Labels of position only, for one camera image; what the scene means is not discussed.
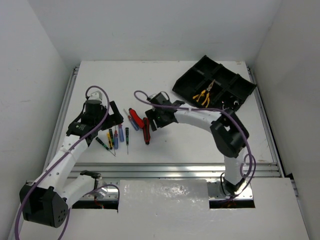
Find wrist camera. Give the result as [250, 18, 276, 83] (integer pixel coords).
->
[149, 91, 170, 105]
[88, 90, 103, 104]

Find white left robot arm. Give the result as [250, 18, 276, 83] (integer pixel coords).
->
[19, 100, 124, 228]

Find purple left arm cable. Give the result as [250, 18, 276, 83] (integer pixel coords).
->
[14, 85, 121, 240]

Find black compartment tray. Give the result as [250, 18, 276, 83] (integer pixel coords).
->
[172, 55, 256, 111]

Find small yellow utility knife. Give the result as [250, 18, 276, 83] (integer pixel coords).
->
[106, 132, 113, 150]

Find black green precision screwdriver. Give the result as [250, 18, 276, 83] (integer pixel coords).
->
[95, 137, 116, 156]

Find yellow needle-nose pliers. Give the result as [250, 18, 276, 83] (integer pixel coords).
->
[192, 79, 216, 108]

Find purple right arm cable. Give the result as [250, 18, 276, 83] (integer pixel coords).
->
[133, 90, 256, 198]

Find aluminium rail frame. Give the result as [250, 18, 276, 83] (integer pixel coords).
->
[7, 63, 301, 240]

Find red black utility knife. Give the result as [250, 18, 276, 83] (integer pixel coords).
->
[128, 108, 144, 129]

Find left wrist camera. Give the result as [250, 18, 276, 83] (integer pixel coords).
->
[88, 90, 103, 104]

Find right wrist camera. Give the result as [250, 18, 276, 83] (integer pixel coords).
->
[149, 91, 170, 105]

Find Pro'sKit black green screwdriver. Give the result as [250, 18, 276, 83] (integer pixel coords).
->
[125, 127, 130, 154]

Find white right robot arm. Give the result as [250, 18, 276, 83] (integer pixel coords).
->
[145, 100, 249, 194]

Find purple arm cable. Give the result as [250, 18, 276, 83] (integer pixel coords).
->
[14, 85, 121, 240]
[133, 90, 256, 198]

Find white front cover board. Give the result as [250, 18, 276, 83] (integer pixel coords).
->
[20, 178, 309, 240]

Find red black folding saw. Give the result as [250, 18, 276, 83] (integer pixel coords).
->
[142, 117, 151, 145]

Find blue red screwdriver large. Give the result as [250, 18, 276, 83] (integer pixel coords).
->
[118, 124, 125, 143]

